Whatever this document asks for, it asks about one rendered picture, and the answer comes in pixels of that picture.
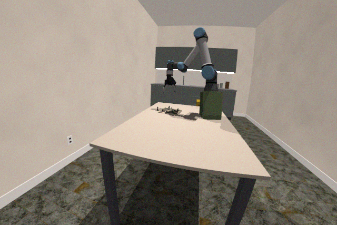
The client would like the cream and black chessboard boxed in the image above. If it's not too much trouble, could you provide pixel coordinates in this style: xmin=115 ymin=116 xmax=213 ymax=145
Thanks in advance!
xmin=158 ymin=108 xmax=182 ymax=115

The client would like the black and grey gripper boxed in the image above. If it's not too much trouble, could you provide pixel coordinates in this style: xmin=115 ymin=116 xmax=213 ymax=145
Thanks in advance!
xmin=163 ymin=74 xmax=176 ymax=93

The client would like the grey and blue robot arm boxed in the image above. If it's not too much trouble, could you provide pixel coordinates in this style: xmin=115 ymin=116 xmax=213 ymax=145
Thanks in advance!
xmin=166 ymin=27 xmax=219 ymax=92

